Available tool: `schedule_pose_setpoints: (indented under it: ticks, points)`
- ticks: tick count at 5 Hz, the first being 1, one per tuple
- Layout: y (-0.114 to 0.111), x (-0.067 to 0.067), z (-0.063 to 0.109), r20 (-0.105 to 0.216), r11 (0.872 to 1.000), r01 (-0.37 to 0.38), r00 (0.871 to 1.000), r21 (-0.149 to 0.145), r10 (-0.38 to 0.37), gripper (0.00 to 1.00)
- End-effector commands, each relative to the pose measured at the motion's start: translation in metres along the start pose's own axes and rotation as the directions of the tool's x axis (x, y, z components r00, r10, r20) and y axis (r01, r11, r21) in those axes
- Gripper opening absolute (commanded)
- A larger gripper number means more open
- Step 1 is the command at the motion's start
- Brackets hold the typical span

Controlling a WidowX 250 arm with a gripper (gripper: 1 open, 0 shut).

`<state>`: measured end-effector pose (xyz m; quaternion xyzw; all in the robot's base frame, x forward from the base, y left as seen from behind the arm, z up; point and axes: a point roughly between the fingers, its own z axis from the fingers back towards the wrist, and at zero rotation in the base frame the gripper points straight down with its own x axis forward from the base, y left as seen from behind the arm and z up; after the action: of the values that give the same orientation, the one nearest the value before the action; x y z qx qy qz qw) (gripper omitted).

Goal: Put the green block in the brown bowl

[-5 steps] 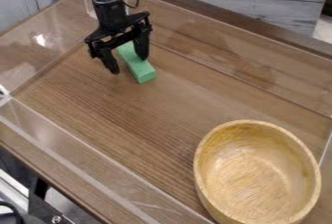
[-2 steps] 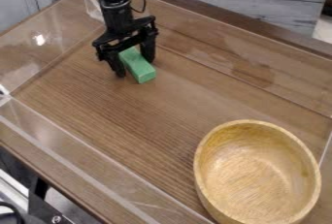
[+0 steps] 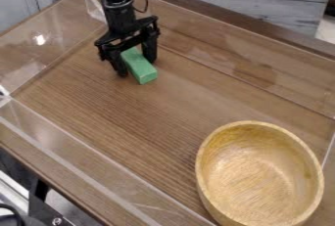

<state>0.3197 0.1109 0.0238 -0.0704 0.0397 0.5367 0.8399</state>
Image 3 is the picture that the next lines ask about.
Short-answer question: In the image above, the brown wooden bowl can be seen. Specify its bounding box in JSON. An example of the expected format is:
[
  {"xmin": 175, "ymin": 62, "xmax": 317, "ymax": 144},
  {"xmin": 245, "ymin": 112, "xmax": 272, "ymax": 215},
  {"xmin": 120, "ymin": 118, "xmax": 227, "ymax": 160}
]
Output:
[{"xmin": 195, "ymin": 120, "xmax": 324, "ymax": 226}]

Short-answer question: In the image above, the black table leg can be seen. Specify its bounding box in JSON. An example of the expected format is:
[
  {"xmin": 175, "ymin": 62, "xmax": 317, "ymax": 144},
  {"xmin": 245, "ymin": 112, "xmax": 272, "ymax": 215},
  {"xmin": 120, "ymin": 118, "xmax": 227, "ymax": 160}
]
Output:
[{"xmin": 28, "ymin": 179, "xmax": 49, "ymax": 203}]

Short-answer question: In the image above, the clear acrylic corner bracket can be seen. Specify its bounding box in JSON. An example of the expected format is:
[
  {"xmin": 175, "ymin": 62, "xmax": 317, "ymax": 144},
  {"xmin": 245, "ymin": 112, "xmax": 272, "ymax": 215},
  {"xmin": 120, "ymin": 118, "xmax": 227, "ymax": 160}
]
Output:
[{"xmin": 84, "ymin": 0, "xmax": 105, "ymax": 23}]

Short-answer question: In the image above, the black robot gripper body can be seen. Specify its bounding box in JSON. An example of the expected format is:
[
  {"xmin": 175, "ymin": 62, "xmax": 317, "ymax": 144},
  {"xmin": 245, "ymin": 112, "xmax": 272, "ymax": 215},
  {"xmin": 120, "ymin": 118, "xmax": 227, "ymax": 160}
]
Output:
[{"xmin": 93, "ymin": 0, "xmax": 159, "ymax": 61}]

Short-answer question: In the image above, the green rectangular block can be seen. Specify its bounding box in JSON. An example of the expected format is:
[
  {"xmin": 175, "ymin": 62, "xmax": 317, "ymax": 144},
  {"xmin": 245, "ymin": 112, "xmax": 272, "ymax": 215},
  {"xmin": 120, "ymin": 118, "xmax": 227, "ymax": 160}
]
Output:
[{"xmin": 122, "ymin": 47, "xmax": 158, "ymax": 85}]

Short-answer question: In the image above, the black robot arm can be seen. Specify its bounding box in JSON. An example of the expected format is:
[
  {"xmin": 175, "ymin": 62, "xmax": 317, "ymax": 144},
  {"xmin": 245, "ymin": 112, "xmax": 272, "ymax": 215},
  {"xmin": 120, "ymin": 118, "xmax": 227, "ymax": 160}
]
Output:
[{"xmin": 93, "ymin": 0, "xmax": 159, "ymax": 76}]

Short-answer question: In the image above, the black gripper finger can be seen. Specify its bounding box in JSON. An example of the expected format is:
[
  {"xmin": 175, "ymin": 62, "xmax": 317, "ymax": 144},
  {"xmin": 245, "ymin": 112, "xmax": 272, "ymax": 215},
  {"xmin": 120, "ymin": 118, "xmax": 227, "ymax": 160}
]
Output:
[
  {"xmin": 140, "ymin": 33, "xmax": 156, "ymax": 64},
  {"xmin": 107, "ymin": 51, "xmax": 128, "ymax": 77}
]

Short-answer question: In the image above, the black cable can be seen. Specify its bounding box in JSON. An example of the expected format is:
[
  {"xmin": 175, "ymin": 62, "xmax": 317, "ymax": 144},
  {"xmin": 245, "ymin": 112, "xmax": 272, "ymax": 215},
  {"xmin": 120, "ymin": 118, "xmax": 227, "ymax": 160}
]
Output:
[{"xmin": 0, "ymin": 202, "xmax": 24, "ymax": 226}]

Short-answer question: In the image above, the black metal base with screw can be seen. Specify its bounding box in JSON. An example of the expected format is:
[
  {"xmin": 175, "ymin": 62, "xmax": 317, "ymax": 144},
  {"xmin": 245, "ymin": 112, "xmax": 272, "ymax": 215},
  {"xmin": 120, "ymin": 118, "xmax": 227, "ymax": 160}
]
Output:
[{"xmin": 28, "ymin": 200, "xmax": 75, "ymax": 226}]

